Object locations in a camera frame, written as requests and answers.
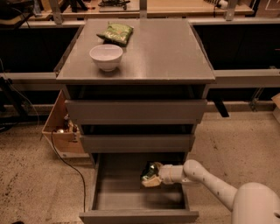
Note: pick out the green chip bag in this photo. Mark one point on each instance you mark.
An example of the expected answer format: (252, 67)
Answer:
(117, 33)

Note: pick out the grey top drawer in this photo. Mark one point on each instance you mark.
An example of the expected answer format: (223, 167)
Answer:
(136, 112)

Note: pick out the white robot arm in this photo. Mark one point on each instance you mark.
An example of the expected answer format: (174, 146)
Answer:
(251, 203)

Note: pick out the white ceramic bowl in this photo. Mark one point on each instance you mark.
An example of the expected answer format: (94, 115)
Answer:
(107, 57)

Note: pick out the wooden background workbench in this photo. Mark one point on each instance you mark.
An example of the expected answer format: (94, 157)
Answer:
(155, 9)

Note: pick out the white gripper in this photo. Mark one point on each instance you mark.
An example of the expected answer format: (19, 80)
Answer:
(165, 175)

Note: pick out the open grey bottom drawer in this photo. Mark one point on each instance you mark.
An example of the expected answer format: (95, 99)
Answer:
(118, 197)

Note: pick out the grey drawer cabinet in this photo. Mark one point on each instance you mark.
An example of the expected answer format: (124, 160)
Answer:
(162, 61)

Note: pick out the wooden box with clutter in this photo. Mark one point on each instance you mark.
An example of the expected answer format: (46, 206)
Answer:
(61, 133)

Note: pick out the grey middle drawer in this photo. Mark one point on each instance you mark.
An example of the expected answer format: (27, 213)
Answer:
(136, 143)

